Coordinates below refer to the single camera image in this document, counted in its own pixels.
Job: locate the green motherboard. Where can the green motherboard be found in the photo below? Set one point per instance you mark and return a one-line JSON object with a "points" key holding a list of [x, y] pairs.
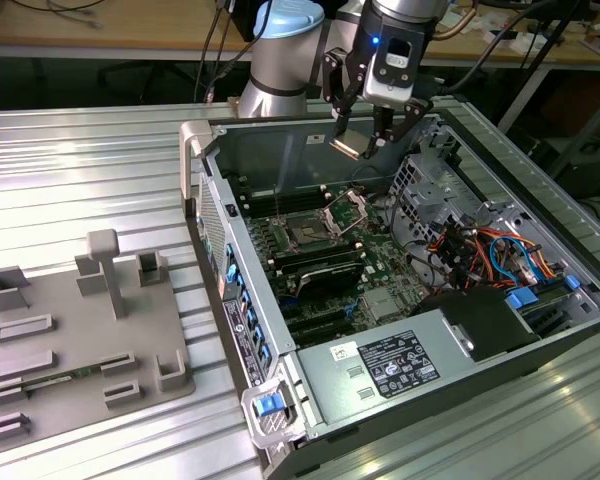
{"points": [[390, 270]]}

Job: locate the small white box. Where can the small white box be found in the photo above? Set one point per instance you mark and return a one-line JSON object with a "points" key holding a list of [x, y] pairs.
{"points": [[525, 45]]}

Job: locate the silver power supply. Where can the silver power supply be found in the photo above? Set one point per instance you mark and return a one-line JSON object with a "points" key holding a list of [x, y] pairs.
{"points": [[325, 385]]}

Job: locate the green RAM stick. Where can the green RAM stick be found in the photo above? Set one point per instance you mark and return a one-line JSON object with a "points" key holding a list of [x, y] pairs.
{"points": [[55, 378]]}

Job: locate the blue disk carrier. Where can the blue disk carrier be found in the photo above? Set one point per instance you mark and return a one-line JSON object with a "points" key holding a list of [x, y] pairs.
{"points": [[522, 299]]}

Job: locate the CPU socket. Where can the CPU socket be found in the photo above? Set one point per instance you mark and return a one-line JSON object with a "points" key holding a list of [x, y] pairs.
{"points": [[305, 232]]}

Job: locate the black RAM slot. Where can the black RAM slot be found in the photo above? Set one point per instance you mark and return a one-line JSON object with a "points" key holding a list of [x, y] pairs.
{"points": [[295, 202], [290, 190], [315, 250], [297, 208], [317, 256], [320, 261], [322, 267], [292, 196]]}

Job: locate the metal locking lever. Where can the metal locking lever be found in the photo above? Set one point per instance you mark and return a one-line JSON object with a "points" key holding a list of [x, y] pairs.
{"points": [[278, 207]]}

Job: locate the grey PC case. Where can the grey PC case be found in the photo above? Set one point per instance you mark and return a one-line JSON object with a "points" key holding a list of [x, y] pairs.
{"points": [[265, 300]]}

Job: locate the black plastic drive cover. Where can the black plastic drive cover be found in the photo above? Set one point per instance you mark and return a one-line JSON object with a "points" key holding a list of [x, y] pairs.
{"points": [[485, 315]]}

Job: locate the black expansion slot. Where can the black expansion slot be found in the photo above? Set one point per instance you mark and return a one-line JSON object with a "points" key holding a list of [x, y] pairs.
{"points": [[315, 317], [325, 332]]}

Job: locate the graphics card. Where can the graphics card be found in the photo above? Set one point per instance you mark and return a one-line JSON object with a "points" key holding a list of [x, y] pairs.
{"points": [[330, 282]]}

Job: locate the wooden desk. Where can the wooden desk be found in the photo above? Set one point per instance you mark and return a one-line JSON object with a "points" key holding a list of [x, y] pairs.
{"points": [[130, 25]]}

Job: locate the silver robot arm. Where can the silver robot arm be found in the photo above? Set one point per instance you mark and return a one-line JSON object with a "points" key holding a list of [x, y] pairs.
{"points": [[280, 65]]}

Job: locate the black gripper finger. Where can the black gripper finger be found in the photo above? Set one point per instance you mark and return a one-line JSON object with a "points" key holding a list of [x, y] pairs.
{"points": [[330, 75], [384, 125]]}

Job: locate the silver chipset heatsink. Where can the silver chipset heatsink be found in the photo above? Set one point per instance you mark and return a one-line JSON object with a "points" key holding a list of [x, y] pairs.
{"points": [[380, 305]]}

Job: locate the blue case latch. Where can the blue case latch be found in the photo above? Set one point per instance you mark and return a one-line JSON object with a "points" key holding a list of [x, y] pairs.
{"points": [[269, 406]]}

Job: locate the silver CPU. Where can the silver CPU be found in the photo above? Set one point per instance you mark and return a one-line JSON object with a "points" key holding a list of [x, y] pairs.
{"points": [[351, 144]]}

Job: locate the metal drive cage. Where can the metal drive cage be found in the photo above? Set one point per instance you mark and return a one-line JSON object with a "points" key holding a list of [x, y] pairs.
{"points": [[430, 192]]}

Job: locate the grey parts rack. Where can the grey parts rack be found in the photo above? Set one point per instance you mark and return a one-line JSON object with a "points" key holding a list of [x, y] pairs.
{"points": [[80, 325]]}

